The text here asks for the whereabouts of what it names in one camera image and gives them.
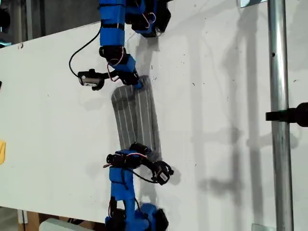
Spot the grey striped towel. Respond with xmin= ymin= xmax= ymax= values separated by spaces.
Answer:
xmin=110 ymin=75 xmax=163 ymax=161

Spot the grey metal upright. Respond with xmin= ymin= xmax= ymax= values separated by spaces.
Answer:
xmin=25 ymin=0 xmax=34 ymax=41

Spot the white box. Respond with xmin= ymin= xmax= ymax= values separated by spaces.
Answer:
xmin=39 ymin=218 xmax=97 ymax=231

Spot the yellow object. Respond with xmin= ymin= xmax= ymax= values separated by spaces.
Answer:
xmin=0 ymin=140 xmax=6 ymax=166

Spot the black clamp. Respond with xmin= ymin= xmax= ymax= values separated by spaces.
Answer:
xmin=265 ymin=102 xmax=308 ymax=128

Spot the short black camera stalk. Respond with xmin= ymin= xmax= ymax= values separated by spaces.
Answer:
xmin=101 ymin=72 xmax=121 ymax=81
xmin=141 ymin=157 xmax=157 ymax=169

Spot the black camera cable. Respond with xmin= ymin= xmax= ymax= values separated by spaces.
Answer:
xmin=68 ymin=25 xmax=102 ymax=77
xmin=131 ymin=168 xmax=161 ymax=185

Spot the black camera box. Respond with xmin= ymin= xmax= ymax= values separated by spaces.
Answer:
xmin=151 ymin=161 xmax=174 ymax=186
xmin=77 ymin=68 xmax=105 ymax=91

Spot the wooden table frame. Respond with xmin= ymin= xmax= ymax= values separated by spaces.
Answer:
xmin=18 ymin=209 xmax=40 ymax=231

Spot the steel post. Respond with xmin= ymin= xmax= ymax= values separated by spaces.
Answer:
xmin=267 ymin=0 xmax=295 ymax=231

